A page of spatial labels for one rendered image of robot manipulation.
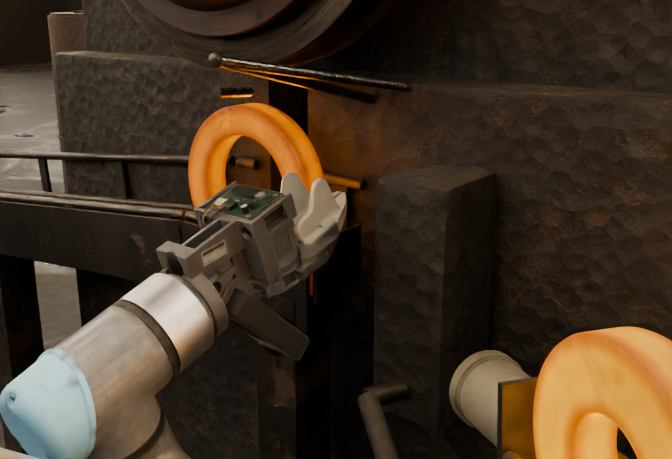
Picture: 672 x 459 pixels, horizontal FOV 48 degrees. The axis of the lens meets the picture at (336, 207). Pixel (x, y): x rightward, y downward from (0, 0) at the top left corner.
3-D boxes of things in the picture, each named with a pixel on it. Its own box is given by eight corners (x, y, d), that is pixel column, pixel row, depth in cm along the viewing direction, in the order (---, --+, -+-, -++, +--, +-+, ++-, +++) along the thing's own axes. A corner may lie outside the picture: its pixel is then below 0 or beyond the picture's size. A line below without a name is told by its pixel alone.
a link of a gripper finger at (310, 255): (349, 224, 70) (288, 277, 64) (352, 238, 71) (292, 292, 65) (310, 215, 73) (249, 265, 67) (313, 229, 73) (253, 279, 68)
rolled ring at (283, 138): (307, 112, 75) (327, 108, 77) (181, 97, 86) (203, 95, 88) (308, 286, 80) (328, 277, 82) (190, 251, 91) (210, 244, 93)
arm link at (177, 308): (192, 389, 58) (127, 358, 63) (232, 352, 61) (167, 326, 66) (162, 313, 55) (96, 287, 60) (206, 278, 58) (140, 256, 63)
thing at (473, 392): (518, 417, 59) (519, 344, 58) (586, 473, 51) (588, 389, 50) (448, 428, 58) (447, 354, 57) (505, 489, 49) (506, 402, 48)
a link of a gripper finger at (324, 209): (358, 157, 71) (297, 205, 66) (369, 210, 74) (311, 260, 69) (332, 153, 73) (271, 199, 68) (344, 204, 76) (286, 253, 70)
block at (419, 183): (426, 371, 82) (433, 155, 75) (492, 395, 77) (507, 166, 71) (367, 412, 74) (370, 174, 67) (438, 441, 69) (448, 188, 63)
